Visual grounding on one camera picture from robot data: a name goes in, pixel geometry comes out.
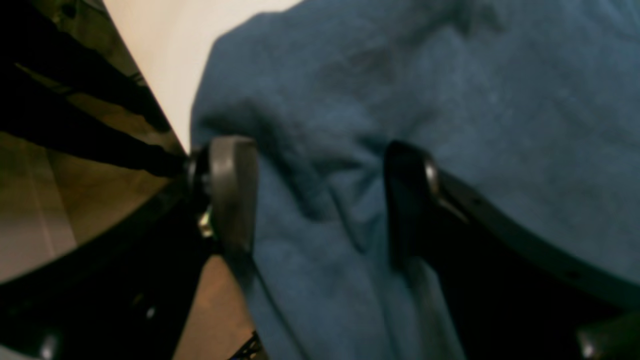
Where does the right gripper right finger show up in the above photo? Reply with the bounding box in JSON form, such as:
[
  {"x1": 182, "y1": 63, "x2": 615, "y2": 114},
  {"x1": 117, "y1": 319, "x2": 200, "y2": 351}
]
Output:
[{"x1": 383, "y1": 141, "x2": 639, "y2": 360}]

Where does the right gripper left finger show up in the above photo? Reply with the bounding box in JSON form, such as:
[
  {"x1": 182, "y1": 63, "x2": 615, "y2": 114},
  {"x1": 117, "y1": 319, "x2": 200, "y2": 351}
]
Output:
[{"x1": 1, "y1": 136, "x2": 259, "y2": 360}]

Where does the dark blue t-shirt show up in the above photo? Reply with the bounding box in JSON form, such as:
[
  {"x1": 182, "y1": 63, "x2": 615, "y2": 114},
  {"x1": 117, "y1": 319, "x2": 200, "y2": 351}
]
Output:
[{"x1": 190, "y1": 0, "x2": 639, "y2": 360}]

